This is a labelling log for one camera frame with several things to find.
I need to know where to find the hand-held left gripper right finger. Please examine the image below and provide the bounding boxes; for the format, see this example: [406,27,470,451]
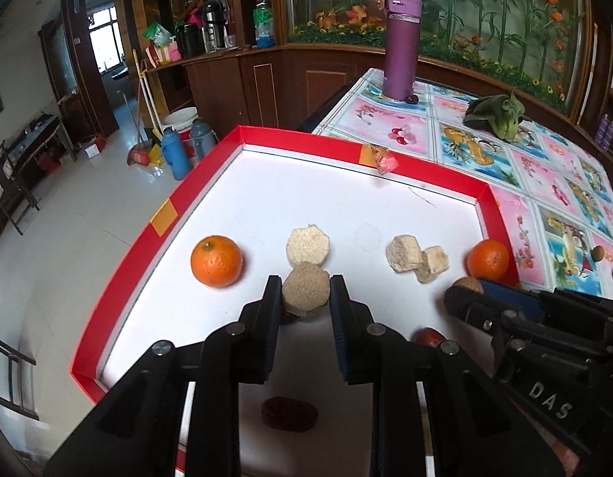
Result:
[329,273,568,477]

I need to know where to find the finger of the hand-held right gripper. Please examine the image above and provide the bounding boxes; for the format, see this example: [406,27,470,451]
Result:
[478,281,613,325]
[443,285,530,359]

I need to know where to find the purple bottles on shelf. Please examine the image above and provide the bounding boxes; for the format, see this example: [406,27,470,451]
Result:
[595,114,613,152]

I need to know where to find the orange mandarin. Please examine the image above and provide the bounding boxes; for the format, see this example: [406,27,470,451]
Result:
[466,239,511,279]
[190,235,244,288]

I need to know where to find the purple thermos bottle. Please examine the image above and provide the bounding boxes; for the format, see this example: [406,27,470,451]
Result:
[381,0,423,101]

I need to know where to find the brown wooden counter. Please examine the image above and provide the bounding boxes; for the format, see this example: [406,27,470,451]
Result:
[177,42,613,180]

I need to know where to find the pink box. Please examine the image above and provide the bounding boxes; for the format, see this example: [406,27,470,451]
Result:
[146,42,183,65]

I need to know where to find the broom with pale handle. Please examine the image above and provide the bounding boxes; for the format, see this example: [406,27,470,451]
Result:
[126,50,163,167]

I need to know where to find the wrinkled red date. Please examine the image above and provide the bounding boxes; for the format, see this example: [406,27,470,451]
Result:
[410,327,447,349]
[261,396,319,432]

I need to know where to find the printed pink blue tablecloth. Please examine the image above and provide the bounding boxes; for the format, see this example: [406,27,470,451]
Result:
[311,67,613,304]

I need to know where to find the green plastic bottle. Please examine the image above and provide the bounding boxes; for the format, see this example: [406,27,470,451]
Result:
[254,0,276,49]

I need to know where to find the glass panel with plants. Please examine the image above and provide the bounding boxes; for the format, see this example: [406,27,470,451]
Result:
[281,0,592,115]

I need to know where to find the pink candy wrapper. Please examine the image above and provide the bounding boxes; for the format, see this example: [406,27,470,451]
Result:
[371,146,399,175]

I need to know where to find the green bok choy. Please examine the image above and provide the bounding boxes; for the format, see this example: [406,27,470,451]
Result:
[462,89,526,141]

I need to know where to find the red rimmed white tray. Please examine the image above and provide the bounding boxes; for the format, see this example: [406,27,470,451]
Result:
[69,126,522,405]

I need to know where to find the grey thermos flask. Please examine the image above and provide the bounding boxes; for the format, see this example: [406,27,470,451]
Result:
[190,118,219,162]

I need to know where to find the black and silver thermos jug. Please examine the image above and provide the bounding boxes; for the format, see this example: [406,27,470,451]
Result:
[199,0,228,53]

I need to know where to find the black kettle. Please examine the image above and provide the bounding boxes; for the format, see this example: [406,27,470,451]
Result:
[174,22,204,58]

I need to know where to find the white bucket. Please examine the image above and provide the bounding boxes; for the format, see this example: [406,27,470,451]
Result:
[160,107,200,142]

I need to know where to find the blue thermos flask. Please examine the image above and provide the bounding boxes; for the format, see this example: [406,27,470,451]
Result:
[160,128,192,180]

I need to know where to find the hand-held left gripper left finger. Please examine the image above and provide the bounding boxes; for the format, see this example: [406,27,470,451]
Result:
[43,275,283,477]

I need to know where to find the green bag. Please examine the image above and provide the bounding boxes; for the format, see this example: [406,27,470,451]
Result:
[143,22,175,50]

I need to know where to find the black side table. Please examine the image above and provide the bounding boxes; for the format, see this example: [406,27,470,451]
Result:
[0,112,79,184]

